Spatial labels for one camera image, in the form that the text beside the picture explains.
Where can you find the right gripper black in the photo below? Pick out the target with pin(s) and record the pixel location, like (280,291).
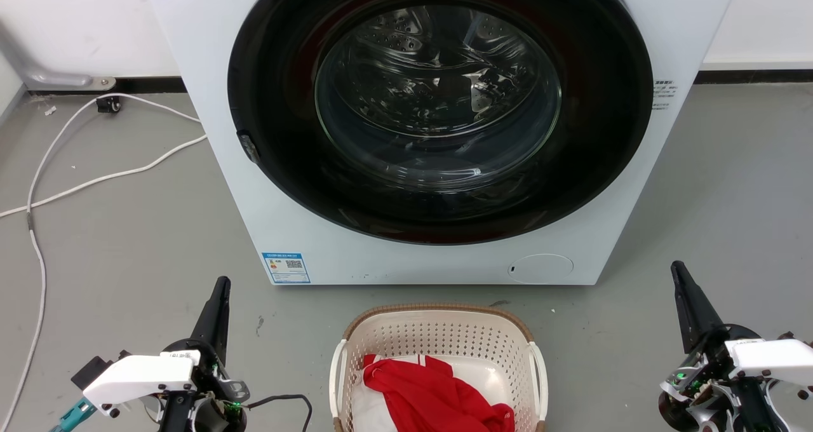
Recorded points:
(705,381)

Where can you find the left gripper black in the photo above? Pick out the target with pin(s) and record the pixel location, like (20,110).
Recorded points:
(209,381)

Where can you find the beige perforated laundry basket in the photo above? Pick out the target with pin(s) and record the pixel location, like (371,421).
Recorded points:
(438,333)

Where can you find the blue energy label sticker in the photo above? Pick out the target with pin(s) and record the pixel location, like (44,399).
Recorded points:
(286,267)

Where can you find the white front-load washing machine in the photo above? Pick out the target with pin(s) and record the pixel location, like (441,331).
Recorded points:
(222,165)

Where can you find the round white filter cover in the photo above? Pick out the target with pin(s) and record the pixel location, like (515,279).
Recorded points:
(540,269)

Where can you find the teal connector piece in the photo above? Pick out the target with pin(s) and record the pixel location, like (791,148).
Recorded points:
(71,416)

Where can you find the white garment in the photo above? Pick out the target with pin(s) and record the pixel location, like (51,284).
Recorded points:
(368,410)

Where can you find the small black text sticker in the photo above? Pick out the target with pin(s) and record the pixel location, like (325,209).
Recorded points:
(662,94)

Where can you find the red garment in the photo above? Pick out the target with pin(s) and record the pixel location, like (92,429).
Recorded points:
(438,397)

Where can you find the small black caster wheel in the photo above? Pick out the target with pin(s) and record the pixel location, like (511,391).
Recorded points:
(108,105)

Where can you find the black round glass washer door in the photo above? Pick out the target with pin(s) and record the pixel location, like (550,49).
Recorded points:
(438,101)

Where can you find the right wrist white camera housing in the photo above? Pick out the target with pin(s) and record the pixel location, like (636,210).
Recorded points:
(772,356)

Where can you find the wrist white camera housing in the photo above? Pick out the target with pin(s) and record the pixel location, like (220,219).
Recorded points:
(772,356)
(140,376)

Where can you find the left wrist white camera housing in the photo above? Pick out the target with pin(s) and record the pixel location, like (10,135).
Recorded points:
(140,376)

